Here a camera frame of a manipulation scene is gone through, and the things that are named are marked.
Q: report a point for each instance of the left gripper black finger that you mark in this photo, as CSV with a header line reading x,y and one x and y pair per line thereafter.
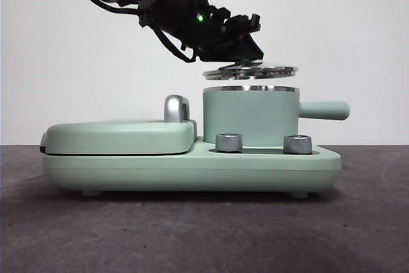
x,y
250,47
223,58

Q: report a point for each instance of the glass pot lid green knob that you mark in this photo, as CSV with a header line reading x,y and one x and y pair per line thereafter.
x,y
271,71

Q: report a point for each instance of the silver control knob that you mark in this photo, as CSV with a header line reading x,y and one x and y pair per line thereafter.
x,y
297,144
229,142

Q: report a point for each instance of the mint green breakfast maker base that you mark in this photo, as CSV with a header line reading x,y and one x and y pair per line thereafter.
x,y
191,170

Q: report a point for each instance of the mint green griddle cover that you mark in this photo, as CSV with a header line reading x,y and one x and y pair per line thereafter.
x,y
112,137

